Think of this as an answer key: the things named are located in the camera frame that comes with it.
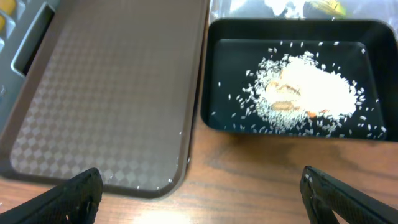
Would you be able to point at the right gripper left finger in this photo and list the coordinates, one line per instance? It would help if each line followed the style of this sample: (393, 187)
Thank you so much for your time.
(74, 201)

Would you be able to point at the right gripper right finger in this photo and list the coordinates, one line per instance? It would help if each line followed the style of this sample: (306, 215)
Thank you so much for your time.
(325, 197)

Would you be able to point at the rice food scraps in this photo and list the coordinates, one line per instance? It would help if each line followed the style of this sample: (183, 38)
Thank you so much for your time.
(292, 88)

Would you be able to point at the green orange snack wrapper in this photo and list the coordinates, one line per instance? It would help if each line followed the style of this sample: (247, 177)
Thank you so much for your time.
(324, 8)

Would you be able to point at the clear plastic wrap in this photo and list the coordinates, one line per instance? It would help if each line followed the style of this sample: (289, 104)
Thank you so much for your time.
(285, 9)

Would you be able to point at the black rectangular waste tray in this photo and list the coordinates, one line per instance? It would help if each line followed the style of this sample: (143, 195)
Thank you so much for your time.
(375, 37)

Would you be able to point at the grey plastic dishwasher rack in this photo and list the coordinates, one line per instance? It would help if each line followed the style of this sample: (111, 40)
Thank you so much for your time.
(23, 26)

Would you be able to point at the dark brown serving tray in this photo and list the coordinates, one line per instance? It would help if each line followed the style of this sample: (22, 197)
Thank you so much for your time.
(112, 86)

